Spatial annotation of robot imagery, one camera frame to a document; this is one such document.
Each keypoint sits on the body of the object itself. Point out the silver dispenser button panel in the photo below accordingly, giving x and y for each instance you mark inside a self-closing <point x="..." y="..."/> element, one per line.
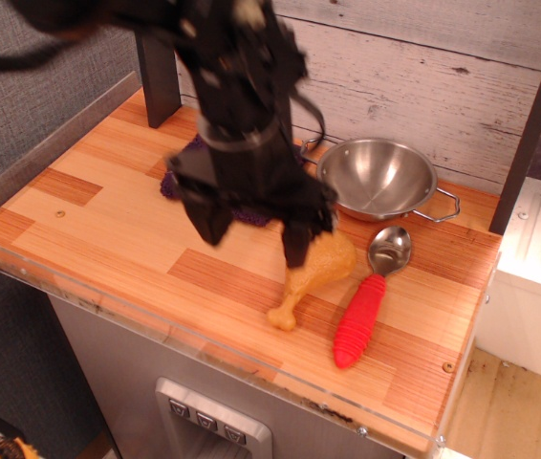
<point x="199" y="427"/>

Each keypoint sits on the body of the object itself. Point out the yellow toy chicken drumstick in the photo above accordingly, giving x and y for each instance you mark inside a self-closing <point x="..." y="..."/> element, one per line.
<point x="331" y="257"/>

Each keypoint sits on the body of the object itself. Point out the clear acrylic table guard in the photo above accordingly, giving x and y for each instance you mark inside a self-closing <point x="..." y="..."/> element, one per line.
<point x="91" y="227"/>

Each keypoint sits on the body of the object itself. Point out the grey toy fridge cabinet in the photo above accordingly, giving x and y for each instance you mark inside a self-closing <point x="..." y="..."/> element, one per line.
<point x="122" y="367"/>

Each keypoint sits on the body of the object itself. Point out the orange object at corner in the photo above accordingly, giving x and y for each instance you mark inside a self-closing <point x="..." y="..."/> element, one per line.
<point x="12" y="447"/>

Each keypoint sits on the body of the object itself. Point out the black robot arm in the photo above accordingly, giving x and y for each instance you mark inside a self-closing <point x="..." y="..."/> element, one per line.
<point x="245" y="66"/>

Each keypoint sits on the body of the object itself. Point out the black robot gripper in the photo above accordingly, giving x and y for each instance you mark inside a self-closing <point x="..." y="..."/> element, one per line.
<point x="256" y="171"/>

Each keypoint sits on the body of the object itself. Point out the steel bowl with handles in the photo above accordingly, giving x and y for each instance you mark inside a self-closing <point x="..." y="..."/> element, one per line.
<point x="378" y="180"/>

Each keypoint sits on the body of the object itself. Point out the dark grey vertical post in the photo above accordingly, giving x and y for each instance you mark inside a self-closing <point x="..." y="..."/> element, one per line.
<point x="519" y="168"/>

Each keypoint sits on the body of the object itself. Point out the dark grey left post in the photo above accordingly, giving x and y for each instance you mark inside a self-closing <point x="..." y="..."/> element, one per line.
<point x="159" y="78"/>

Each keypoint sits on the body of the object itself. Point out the spoon with red handle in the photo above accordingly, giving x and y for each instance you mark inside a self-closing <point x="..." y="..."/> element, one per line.
<point x="388" y="253"/>

